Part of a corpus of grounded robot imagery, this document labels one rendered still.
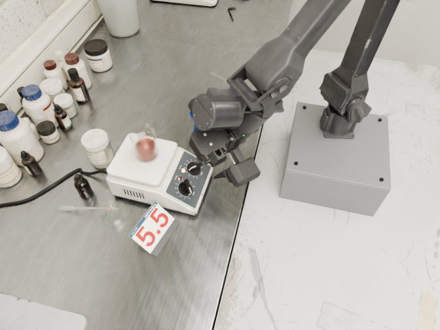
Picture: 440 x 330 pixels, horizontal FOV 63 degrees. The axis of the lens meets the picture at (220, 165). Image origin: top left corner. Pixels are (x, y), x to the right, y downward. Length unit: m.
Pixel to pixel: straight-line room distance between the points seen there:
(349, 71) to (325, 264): 0.37
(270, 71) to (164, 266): 0.43
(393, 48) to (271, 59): 1.70
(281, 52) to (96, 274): 0.53
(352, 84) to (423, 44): 1.55
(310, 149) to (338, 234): 0.19
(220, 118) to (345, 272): 0.41
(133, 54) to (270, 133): 0.53
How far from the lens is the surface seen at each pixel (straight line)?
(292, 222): 0.80
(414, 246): 0.85
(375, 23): 0.66
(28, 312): 0.78
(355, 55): 0.69
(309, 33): 0.56
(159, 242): 0.77
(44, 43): 1.17
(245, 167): 0.66
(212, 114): 0.54
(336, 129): 0.81
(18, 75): 1.09
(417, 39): 2.22
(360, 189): 0.77
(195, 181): 0.79
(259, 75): 0.56
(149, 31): 1.33
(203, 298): 0.72
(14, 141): 0.92
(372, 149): 0.82
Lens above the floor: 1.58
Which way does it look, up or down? 52 degrees down
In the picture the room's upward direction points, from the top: straight up
